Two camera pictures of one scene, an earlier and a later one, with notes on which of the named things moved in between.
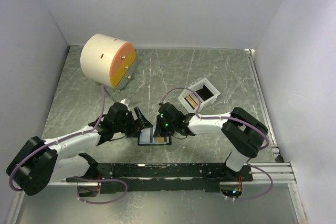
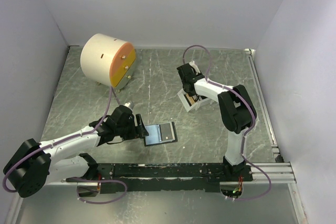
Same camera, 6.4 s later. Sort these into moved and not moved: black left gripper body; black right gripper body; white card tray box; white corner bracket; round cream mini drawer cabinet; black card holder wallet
Moved: black right gripper body; black card holder wallet
Not moved: round cream mini drawer cabinet; white card tray box; white corner bracket; black left gripper body
